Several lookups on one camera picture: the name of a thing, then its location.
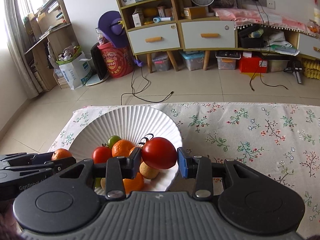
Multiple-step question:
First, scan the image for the orange mandarin front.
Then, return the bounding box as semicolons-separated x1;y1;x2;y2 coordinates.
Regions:
51;148;72;161

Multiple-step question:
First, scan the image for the orange mandarin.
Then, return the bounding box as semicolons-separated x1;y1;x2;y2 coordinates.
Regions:
51;148;72;161
112;139;135;157

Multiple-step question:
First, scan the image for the brown longan front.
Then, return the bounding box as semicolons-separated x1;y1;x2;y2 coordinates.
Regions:
100;178;106;190

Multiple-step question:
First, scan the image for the brown longan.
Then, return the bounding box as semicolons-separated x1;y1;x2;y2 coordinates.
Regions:
139;162;159;180
100;178;106;190

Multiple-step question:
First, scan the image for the orange tomato oval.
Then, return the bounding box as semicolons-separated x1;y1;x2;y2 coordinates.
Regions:
123;172;144;194

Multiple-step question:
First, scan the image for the green tomato oval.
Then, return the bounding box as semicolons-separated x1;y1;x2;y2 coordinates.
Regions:
95;178;101;187

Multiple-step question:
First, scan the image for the green tomato small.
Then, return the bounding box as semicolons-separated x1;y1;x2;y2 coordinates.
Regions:
107;135;121;149

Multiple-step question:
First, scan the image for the red tomato with stem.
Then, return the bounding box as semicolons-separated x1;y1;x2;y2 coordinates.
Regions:
139;133;177;170

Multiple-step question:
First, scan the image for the orange tomato round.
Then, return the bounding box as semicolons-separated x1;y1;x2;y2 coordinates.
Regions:
129;146;139;155

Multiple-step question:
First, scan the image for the white ribbed plate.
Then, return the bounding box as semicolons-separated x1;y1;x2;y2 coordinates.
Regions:
69;105;183;196

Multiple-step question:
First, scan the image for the floral tablecloth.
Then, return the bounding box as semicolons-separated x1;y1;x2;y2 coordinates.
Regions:
50;102;319;237

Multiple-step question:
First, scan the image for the white paper bag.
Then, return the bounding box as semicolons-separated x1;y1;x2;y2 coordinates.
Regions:
57;52;93;90

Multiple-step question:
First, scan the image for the red snack bucket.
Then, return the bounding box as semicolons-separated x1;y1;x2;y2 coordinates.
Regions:
98;42;134;78

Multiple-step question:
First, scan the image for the clear storage box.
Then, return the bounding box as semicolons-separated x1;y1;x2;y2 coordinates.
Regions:
180;51;204;71

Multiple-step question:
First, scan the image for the red box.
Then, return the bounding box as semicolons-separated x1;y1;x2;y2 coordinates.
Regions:
239;56;268;73

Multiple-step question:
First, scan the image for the wooden bookshelf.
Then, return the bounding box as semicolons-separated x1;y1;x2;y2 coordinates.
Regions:
24;0;79;92

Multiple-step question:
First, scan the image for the purple plush toy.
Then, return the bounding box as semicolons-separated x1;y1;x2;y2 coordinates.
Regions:
98;10;129;48

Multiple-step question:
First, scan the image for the pink cloth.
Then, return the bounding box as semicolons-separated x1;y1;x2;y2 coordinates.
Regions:
214;8;316;37

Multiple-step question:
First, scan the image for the wooden cabinet with drawers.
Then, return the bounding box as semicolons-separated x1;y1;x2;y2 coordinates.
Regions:
116;0;238;71

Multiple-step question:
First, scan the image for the low side cabinet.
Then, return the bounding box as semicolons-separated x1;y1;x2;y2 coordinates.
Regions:
298;34;320;59

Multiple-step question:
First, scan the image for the black floor cable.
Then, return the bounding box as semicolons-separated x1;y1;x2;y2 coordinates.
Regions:
120;65;175;106

